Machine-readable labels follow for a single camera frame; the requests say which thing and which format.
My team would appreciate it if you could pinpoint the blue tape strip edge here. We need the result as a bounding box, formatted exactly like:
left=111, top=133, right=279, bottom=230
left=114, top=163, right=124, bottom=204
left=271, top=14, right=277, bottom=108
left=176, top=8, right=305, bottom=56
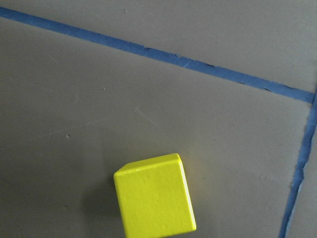
left=278, top=93, right=317, bottom=238

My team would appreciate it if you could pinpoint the blue tape strip diagonal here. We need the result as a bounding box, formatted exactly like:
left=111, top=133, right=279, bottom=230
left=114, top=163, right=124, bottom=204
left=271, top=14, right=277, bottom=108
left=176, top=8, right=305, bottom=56
left=0, top=7, right=315, bottom=104

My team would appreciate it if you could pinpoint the yellow wooden block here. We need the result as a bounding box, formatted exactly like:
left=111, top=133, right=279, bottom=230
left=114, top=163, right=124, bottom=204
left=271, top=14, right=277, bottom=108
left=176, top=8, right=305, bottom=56
left=113, top=153, right=197, bottom=238

